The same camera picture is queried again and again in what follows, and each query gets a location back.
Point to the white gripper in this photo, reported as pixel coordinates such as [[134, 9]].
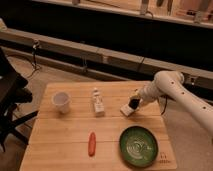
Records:
[[140, 98]]

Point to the black eraser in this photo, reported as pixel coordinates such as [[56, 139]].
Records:
[[134, 102]]

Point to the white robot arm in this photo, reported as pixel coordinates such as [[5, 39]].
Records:
[[171, 84]]

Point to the white tube bottle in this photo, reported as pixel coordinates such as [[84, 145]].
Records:
[[98, 103]]

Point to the green ceramic plate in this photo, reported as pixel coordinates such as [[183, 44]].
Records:
[[138, 146]]

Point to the orange carrot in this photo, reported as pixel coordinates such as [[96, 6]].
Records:
[[92, 144]]

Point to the white plastic cup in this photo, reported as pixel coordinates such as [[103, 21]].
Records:
[[61, 101]]

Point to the black chair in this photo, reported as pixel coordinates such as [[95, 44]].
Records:
[[12, 91]]

